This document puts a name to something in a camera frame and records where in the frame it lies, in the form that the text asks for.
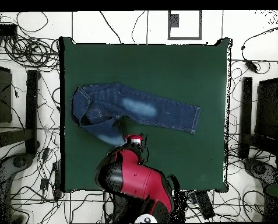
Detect black stand leg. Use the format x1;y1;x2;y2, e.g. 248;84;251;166
239;76;278;159
0;69;41;155

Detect black flat box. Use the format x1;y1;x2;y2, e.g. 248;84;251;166
0;23;18;37

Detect dark green table cloth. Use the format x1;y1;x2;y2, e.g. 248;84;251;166
59;36;233;193

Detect grey chair base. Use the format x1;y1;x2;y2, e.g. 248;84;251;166
0;152;36;223
243;158;278;187

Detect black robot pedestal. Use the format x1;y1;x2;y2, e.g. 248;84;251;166
112;193;130;223

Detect blue denim jeans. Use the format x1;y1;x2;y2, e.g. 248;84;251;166
69;81;202;147

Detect coiled black cable bundle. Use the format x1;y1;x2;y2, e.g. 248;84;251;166
3;34;60;71

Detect black power adapter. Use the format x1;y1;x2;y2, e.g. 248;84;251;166
244;59;259;74

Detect slim black power strip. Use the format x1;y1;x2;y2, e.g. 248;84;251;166
52;160;63;199

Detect black square case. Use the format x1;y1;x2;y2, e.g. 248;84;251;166
254;78;278;141
0;64;13;124

